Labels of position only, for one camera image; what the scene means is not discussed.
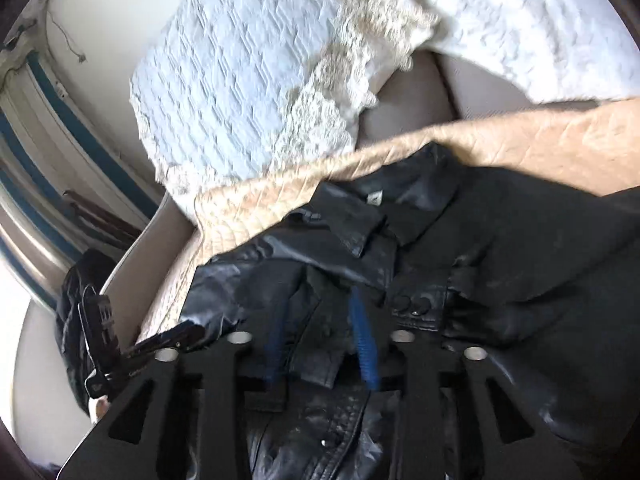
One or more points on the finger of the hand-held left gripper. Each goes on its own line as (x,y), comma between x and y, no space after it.
(175,337)

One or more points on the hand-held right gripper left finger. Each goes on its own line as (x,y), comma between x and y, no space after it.
(278,355)

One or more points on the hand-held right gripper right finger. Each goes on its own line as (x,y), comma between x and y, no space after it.
(364,345)

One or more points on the black leather jacket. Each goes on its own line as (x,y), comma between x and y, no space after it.
(500,220)

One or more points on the dark wooden sticks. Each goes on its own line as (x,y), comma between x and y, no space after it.
(100,220)

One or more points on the grey sofa cushion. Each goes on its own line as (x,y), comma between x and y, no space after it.
(415,100)

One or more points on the beige quilted blanket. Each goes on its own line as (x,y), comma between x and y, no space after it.
(550,140)

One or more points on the white textured pillow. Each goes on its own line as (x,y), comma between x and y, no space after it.
(225,60)

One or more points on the white textured cover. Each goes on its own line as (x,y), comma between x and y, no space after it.
(525,25)

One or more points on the blue striped window frame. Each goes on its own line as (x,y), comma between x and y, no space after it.
(50,125)

